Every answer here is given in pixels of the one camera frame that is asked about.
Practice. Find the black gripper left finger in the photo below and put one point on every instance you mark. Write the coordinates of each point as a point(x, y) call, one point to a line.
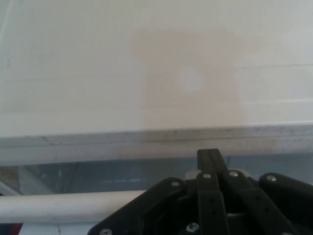
point(151, 210)

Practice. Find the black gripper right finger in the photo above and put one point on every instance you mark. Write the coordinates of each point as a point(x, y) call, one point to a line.
point(274, 208)

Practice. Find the white toaster oven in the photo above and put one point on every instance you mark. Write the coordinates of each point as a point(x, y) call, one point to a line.
point(97, 61)

